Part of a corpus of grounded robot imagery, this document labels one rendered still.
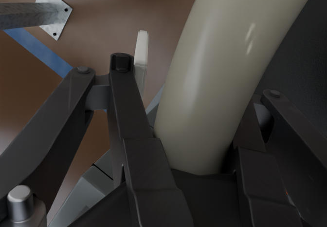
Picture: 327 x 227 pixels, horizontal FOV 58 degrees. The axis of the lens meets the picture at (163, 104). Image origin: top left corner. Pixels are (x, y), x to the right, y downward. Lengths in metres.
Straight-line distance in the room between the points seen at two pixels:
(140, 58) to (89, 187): 0.66
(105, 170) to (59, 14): 1.03
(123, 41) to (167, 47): 0.23
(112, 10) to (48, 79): 0.57
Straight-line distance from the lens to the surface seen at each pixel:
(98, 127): 1.72
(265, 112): 0.16
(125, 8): 1.49
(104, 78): 0.16
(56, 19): 1.69
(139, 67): 0.16
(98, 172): 0.82
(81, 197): 0.83
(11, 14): 1.44
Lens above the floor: 1.34
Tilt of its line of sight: 64 degrees down
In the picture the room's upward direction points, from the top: 135 degrees counter-clockwise
